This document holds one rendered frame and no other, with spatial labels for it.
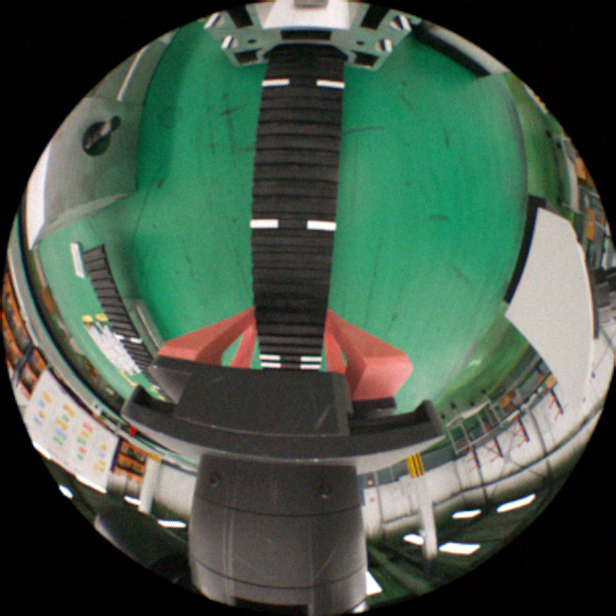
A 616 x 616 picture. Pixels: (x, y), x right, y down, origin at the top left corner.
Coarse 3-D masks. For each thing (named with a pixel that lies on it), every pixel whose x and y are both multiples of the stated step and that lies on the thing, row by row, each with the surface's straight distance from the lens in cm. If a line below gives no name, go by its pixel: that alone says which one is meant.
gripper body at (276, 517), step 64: (192, 448) 6; (256, 448) 5; (320, 448) 5; (384, 448) 5; (192, 512) 7; (256, 512) 5; (320, 512) 5; (192, 576) 8; (256, 576) 6; (320, 576) 6
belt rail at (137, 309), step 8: (128, 304) 24; (136, 304) 23; (144, 304) 24; (128, 312) 22; (136, 312) 24; (144, 312) 24; (136, 320) 23; (144, 320) 24; (152, 320) 25; (136, 328) 23; (144, 328) 25; (152, 328) 25; (144, 336) 24; (152, 336) 25; (160, 336) 26; (152, 344) 25; (160, 344) 26; (152, 352) 25
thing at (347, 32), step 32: (288, 0) 19; (320, 0) 17; (224, 32) 15; (256, 32) 15; (288, 32) 16; (320, 32) 16; (352, 32) 15; (384, 32) 14; (256, 64) 18; (352, 64) 17
